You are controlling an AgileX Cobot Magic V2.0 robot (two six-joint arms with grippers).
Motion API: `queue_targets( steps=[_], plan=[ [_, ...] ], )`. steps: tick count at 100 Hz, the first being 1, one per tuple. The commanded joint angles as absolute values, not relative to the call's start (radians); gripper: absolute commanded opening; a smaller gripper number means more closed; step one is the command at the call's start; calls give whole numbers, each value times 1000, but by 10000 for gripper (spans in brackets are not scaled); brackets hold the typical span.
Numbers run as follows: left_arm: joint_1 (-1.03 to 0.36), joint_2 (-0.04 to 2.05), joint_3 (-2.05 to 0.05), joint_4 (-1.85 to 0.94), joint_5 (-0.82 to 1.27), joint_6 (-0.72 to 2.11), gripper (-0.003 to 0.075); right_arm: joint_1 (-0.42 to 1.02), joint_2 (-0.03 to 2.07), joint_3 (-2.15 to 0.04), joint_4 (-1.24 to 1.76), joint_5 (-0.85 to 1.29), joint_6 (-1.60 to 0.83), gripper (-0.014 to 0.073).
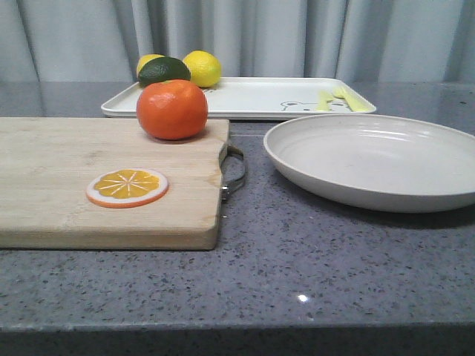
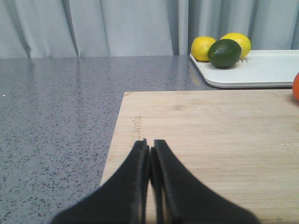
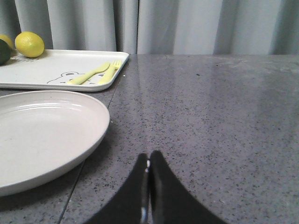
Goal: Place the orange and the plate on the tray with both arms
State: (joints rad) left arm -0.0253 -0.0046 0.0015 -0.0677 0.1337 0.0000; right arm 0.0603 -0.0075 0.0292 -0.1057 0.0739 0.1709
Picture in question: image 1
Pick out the yellow lemon left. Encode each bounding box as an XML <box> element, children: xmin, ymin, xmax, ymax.
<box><xmin>136</xmin><ymin>53</ymin><xmax>163</xmax><ymax>76</ymax></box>

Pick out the beige round plate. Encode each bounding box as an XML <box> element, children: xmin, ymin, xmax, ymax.
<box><xmin>263</xmin><ymin>113</ymin><xmax>474</xmax><ymax>213</ymax></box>

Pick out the wooden cutting board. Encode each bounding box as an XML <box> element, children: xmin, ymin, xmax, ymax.
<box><xmin>1</xmin><ymin>117</ymin><xmax>229</xmax><ymax>250</ymax></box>

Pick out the white bear-print tray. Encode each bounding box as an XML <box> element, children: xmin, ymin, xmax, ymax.
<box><xmin>100</xmin><ymin>76</ymin><xmax>378</xmax><ymax>121</ymax></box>

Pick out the yellow plastic knife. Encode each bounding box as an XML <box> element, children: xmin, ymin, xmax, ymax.
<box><xmin>316</xmin><ymin>90</ymin><xmax>334</xmax><ymax>112</ymax></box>

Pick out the orange slice toy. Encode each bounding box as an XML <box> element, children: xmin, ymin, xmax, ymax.
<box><xmin>85</xmin><ymin>168</ymin><xmax>169</xmax><ymax>208</ymax></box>

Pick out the yellow plastic fork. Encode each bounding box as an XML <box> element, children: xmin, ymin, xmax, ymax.
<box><xmin>333</xmin><ymin>87</ymin><xmax>370</xmax><ymax>112</ymax></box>

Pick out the grey curtain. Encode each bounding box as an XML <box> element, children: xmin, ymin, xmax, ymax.
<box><xmin>1</xmin><ymin>1</ymin><xmax>474</xmax><ymax>82</ymax></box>

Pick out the orange mandarin fruit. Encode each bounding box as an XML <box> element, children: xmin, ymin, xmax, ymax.
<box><xmin>136</xmin><ymin>79</ymin><xmax>209</xmax><ymax>140</ymax></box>

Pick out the yellow lemon right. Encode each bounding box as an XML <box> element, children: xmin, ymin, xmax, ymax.
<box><xmin>183</xmin><ymin>50</ymin><xmax>221</xmax><ymax>88</ymax></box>

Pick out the green lime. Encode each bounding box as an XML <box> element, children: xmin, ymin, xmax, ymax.
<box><xmin>137</xmin><ymin>56</ymin><xmax>191</xmax><ymax>87</ymax></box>

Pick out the yellow lemon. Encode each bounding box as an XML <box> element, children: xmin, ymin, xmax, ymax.
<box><xmin>183</xmin><ymin>50</ymin><xmax>221</xmax><ymax>88</ymax></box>
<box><xmin>136</xmin><ymin>53</ymin><xmax>163</xmax><ymax>76</ymax></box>

